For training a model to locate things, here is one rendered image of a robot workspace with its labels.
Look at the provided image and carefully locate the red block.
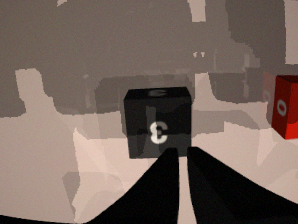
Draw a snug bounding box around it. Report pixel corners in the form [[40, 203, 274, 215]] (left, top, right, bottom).
[[271, 75, 298, 140]]

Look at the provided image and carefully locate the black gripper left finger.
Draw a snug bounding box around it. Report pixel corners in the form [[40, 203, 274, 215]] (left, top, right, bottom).
[[0, 148, 180, 224]]

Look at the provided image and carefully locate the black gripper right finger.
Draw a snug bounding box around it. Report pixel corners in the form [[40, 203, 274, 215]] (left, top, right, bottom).
[[188, 145, 298, 224]]

